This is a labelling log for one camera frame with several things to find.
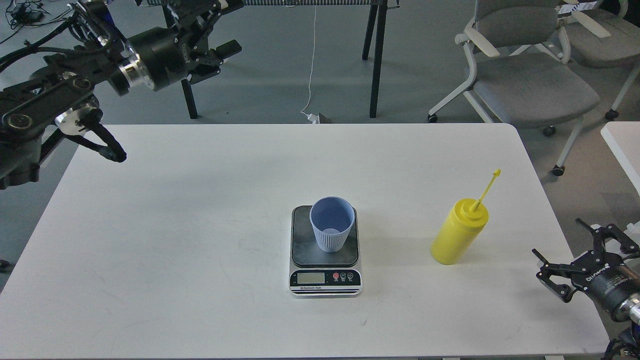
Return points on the black-legged background table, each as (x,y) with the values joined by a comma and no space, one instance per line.
(294,61)

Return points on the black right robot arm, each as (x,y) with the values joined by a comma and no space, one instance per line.
(556,278)

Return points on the digital kitchen scale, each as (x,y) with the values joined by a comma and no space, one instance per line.
(315,273)

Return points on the blue plastic cup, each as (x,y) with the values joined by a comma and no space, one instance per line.
(331,220)

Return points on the yellow squeeze bottle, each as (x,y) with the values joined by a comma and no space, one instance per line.
(465,221)

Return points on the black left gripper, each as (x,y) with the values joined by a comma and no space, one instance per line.
(155,59)

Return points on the white side table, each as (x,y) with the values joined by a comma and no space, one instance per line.
(623,139)

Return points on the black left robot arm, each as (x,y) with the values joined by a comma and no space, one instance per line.
(87,49)

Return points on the grey office chair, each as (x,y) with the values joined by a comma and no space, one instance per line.
(602,35)
(517,54)

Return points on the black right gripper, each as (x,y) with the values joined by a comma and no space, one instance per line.
(602,282)

